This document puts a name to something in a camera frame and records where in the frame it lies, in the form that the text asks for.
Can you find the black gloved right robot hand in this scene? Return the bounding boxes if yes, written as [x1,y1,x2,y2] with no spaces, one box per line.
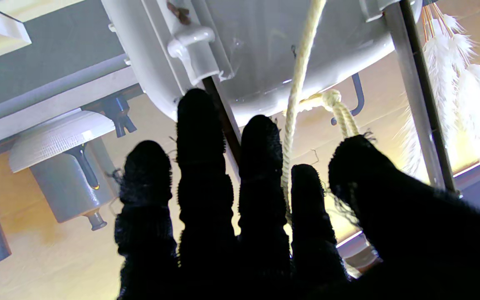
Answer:
[114,88,480,300]

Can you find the cream twisted rope loop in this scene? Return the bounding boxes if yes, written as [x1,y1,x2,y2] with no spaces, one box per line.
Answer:
[280,0,362,228]

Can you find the small beige toy suitcase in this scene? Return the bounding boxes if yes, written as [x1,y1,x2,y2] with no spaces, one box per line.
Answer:
[100,0,460,197]

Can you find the white pampas grass plumes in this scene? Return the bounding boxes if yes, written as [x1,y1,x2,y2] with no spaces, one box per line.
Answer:
[402,0,480,176]

